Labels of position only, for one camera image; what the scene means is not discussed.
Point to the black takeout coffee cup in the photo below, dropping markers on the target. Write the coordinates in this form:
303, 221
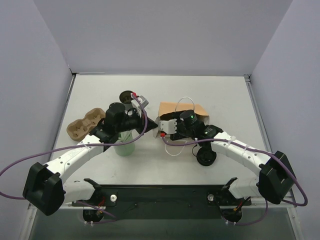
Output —
126, 97

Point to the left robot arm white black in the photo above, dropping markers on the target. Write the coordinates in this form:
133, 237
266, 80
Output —
46, 185

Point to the brown cardboard cup carrier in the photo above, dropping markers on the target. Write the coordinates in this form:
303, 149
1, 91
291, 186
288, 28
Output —
78, 129

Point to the brown paper takeout bag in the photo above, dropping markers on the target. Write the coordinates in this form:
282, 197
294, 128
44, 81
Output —
166, 109

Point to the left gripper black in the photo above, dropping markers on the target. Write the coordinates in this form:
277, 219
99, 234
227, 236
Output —
139, 119

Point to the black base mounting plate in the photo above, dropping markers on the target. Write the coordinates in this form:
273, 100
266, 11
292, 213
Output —
163, 202

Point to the green straw holder cup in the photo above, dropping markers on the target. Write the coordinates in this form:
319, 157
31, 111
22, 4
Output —
127, 149

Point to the black cup lid stack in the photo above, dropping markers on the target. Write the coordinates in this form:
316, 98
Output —
206, 157

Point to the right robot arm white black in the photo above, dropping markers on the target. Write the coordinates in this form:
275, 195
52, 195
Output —
273, 174

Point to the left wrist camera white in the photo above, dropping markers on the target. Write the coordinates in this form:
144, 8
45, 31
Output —
138, 102

